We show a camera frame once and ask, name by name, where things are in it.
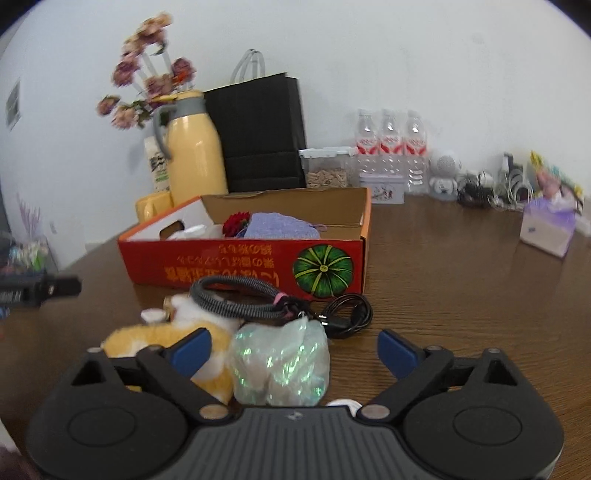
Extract wire storage rack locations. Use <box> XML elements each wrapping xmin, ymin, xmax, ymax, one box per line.
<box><xmin>0</xmin><ymin>231</ymin><xmax>59</xmax><ymax>278</ymax></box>

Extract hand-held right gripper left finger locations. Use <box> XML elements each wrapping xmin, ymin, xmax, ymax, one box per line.
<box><xmin>69</xmin><ymin>328</ymin><xmax>232</xmax><ymax>422</ymax></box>

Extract yellow thermos jug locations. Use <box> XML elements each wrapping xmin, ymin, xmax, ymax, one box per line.
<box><xmin>153</xmin><ymin>90</ymin><xmax>230</xmax><ymax>204</ymax></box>

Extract black power cable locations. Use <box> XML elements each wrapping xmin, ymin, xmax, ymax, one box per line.
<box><xmin>295</xmin><ymin>292</ymin><xmax>374</xmax><ymax>340</ymax></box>

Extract colourful snack packet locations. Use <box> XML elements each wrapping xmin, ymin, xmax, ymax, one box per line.
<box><xmin>529</xmin><ymin>150</ymin><xmax>585</xmax><ymax>209</ymax></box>

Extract purple tissue pack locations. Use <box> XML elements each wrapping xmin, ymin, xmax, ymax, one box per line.
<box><xmin>519</xmin><ymin>196</ymin><xmax>578</xmax><ymax>258</ymax></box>

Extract dried pink flower bouquet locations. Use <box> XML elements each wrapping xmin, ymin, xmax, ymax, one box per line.
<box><xmin>96</xmin><ymin>12</ymin><xmax>197</xmax><ymax>131</ymax></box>

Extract purple fabric pouch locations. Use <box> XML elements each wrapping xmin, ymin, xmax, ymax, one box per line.
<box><xmin>239</xmin><ymin>212</ymin><xmax>325</xmax><ymax>240</ymax></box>

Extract black charger cable tangle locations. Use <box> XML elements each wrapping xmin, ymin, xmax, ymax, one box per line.
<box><xmin>457</xmin><ymin>177</ymin><xmax>493</xmax><ymax>209</ymax></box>

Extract clear water bottle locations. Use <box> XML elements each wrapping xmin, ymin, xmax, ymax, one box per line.
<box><xmin>354</xmin><ymin>109</ymin><xmax>380</xmax><ymax>177</ymax></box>
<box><xmin>379</xmin><ymin>109</ymin><xmax>406</xmax><ymax>177</ymax></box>
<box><xmin>404</xmin><ymin>110</ymin><xmax>428</xmax><ymax>194</ymax></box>

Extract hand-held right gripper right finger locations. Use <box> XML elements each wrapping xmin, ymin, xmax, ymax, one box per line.
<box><xmin>360</xmin><ymin>329</ymin><xmax>520</xmax><ymax>418</ymax></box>

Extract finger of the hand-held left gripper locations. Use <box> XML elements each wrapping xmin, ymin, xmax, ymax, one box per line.
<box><xmin>0</xmin><ymin>274</ymin><xmax>83</xmax><ymax>309</ymax></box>

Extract grey braided cable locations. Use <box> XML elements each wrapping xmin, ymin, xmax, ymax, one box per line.
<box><xmin>189</xmin><ymin>276</ymin><xmax>302</xmax><ymax>322</ymax></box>

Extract orange cardboard box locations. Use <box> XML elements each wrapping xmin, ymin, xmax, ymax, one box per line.
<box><xmin>117</xmin><ymin>187</ymin><xmax>373</xmax><ymax>299</ymax></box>

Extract white milk carton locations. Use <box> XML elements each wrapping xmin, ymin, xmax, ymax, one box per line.
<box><xmin>143</xmin><ymin>134</ymin><xmax>171</xmax><ymax>193</ymax></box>

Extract yellow mug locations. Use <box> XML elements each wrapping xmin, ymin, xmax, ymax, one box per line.
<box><xmin>135</xmin><ymin>191</ymin><xmax>175</xmax><ymax>223</ymax></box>

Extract iridescent plastic bag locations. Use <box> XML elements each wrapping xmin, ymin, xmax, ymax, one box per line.
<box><xmin>229</xmin><ymin>318</ymin><xmax>331</xmax><ymax>407</ymax></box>

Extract white items in box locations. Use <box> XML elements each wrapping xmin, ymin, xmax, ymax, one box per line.
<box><xmin>168</xmin><ymin>223</ymin><xmax>223</xmax><ymax>241</ymax></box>

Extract red artificial flowers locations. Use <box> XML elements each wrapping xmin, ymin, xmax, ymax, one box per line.
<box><xmin>222</xmin><ymin>211</ymin><xmax>253</xmax><ymax>237</ymax></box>

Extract small spray bottle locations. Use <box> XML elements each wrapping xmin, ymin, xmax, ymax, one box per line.
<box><xmin>501</xmin><ymin>152</ymin><xmax>525</xmax><ymax>179</ymax></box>

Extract orange and white plush toy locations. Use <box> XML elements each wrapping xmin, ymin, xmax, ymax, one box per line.
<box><xmin>100</xmin><ymin>294</ymin><xmax>242</xmax><ymax>403</ymax></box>

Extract wall vent grille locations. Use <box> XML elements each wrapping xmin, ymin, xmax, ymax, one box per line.
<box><xmin>5</xmin><ymin>78</ymin><xmax>22</xmax><ymax>128</ymax></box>

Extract white printed tin box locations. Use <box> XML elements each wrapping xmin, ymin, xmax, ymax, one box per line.
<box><xmin>358</xmin><ymin>173</ymin><xmax>406</xmax><ymax>206</ymax></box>

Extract black paper bag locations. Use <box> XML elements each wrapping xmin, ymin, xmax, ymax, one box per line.
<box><xmin>204</xmin><ymin>49</ymin><xmax>308</xmax><ymax>193</ymax></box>

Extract white robot speaker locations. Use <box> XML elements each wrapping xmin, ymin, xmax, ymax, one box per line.
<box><xmin>428</xmin><ymin>154</ymin><xmax>463</xmax><ymax>200</ymax></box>

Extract white charger cable tangle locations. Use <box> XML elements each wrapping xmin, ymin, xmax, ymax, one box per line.
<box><xmin>489</xmin><ymin>168</ymin><xmax>532</xmax><ymax>205</ymax></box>

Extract clear seed food container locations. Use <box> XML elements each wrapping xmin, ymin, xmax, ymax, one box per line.
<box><xmin>298</xmin><ymin>147</ymin><xmax>358</xmax><ymax>189</ymax></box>

